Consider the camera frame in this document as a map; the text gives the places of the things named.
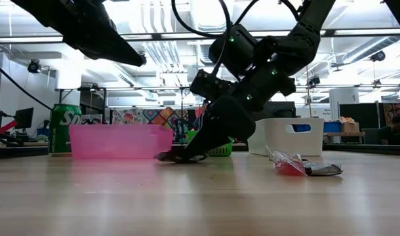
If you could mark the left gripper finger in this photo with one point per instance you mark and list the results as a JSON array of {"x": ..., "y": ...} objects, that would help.
[
  {"x": 121, "y": 44},
  {"x": 114, "y": 55}
]

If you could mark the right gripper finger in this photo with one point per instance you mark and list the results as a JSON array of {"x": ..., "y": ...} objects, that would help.
[
  {"x": 200, "y": 137},
  {"x": 216, "y": 144}
]

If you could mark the brown Hershey's chocolate bar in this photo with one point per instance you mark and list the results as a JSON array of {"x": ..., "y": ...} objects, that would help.
[
  {"x": 167, "y": 157},
  {"x": 323, "y": 168}
]

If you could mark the clear gummy candy bag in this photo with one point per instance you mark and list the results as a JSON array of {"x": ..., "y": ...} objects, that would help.
[{"x": 287, "y": 168}]

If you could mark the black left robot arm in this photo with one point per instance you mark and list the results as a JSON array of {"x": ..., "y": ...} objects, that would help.
[{"x": 49, "y": 13}]

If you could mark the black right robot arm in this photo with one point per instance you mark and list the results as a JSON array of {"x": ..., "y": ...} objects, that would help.
[{"x": 301, "y": 42}]

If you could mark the green plastic basket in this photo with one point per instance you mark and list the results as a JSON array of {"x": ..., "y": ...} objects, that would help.
[{"x": 223, "y": 150}]

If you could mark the large black monitor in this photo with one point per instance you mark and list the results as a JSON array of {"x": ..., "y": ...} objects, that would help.
[{"x": 282, "y": 109}]

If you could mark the white plastic bin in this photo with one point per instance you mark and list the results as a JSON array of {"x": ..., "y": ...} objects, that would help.
[{"x": 285, "y": 137}]

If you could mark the colourful patterned quilt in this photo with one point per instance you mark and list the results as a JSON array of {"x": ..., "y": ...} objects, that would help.
[{"x": 147, "y": 116}]

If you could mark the white LED light strip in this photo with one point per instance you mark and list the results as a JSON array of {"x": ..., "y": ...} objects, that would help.
[
  {"x": 23, "y": 39},
  {"x": 367, "y": 32}
]

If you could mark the pink plastic bin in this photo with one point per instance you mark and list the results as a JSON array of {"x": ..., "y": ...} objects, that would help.
[{"x": 121, "y": 142}]

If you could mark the blue storage bin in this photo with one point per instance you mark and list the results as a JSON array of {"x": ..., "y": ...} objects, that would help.
[{"x": 332, "y": 127}]

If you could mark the green Sprite can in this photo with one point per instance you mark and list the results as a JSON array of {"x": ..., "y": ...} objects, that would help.
[{"x": 59, "y": 131}]

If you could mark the white pillar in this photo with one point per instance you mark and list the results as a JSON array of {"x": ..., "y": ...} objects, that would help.
[{"x": 344, "y": 101}]

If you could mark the wooden background table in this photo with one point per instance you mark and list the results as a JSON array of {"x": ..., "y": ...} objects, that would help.
[{"x": 347, "y": 134}]

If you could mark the brown cardboard box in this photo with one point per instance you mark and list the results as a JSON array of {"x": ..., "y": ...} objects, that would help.
[{"x": 350, "y": 127}]

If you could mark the small black monitor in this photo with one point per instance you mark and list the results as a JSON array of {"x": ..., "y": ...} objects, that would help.
[{"x": 23, "y": 118}]

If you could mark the black partition panel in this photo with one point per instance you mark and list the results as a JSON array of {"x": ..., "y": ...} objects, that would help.
[{"x": 367, "y": 121}]

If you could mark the person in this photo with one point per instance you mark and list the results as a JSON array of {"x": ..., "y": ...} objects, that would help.
[{"x": 395, "y": 132}]

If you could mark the brown patterned panel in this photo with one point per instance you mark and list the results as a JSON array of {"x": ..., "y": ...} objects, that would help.
[{"x": 396, "y": 107}]

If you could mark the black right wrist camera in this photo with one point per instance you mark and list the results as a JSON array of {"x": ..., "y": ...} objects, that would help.
[{"x": 210, "y": 86}]

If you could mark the black ceiling camera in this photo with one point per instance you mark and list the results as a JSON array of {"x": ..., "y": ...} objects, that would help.
[
  {"x": 378, "y": 55},
  {"x": 314, "y": 80},
  {"x": 33, "y": 66}
]

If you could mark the silver ventilation duct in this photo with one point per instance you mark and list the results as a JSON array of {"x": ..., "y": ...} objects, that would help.
[{"x": 206, "y": 13}]

